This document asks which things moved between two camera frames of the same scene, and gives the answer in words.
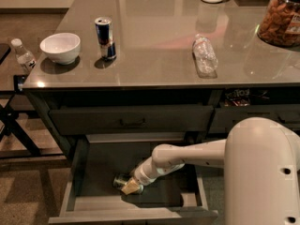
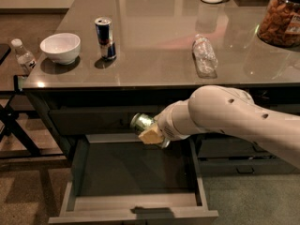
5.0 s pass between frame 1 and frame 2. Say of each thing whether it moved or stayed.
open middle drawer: stayed
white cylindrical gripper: moved
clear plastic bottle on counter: stayed
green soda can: moved
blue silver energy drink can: stayed
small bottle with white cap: stayed
